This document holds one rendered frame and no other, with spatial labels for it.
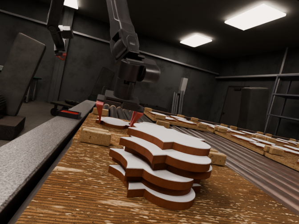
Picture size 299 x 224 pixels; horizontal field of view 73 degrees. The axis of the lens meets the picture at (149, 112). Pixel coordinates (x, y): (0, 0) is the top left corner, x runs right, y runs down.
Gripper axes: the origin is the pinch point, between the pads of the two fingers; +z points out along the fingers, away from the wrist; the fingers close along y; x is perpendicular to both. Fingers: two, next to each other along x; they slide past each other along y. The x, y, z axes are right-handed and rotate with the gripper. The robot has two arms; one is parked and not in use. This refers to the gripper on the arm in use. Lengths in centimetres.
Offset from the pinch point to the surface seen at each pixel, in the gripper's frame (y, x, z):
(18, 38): -150, 309, 33
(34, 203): -9.7, -43.3, -10.6
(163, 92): 236, 745, 165
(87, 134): -7.0, -21.7, -6.6
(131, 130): -0.7, -31.9, -14.2
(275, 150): 65, 3, 0
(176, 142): 5.0, -35.9, -15.8
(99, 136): -4.7, -21.9, -6.7
